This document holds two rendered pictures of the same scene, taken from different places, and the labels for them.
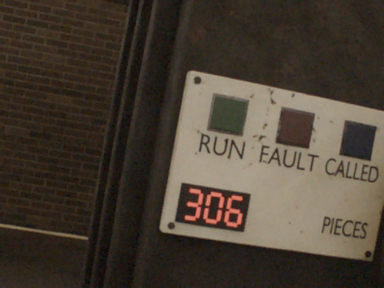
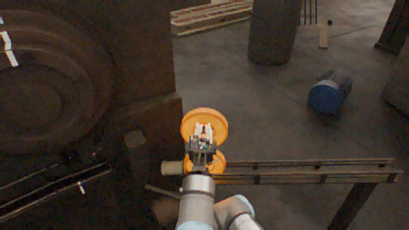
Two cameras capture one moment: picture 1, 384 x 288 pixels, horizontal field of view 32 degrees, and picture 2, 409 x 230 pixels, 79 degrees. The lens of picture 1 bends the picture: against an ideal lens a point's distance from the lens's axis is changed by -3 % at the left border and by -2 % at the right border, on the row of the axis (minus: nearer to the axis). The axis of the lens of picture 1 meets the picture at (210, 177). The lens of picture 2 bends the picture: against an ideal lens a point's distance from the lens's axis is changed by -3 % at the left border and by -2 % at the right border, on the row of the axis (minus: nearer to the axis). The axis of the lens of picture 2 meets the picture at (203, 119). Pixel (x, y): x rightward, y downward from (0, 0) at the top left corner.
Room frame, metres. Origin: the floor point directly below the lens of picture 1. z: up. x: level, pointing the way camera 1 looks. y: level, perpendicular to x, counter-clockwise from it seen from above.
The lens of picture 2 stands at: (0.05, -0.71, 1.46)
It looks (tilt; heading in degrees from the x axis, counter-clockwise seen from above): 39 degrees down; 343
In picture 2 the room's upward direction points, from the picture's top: straight up
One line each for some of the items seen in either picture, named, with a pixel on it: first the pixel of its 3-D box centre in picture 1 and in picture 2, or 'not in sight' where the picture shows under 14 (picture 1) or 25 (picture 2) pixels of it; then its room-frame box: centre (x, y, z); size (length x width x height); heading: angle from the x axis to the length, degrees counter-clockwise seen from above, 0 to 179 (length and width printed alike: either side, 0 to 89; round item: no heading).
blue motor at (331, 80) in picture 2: not in sight; (332, 88); (1.68, -2.53, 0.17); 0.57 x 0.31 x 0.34; 123
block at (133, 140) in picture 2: not in sight; (138, 157); (0.83, -0.66, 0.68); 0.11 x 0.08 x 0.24; 13
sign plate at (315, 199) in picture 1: (284, 170); not in sight; (0.79, -0.08, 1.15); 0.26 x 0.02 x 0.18; 103
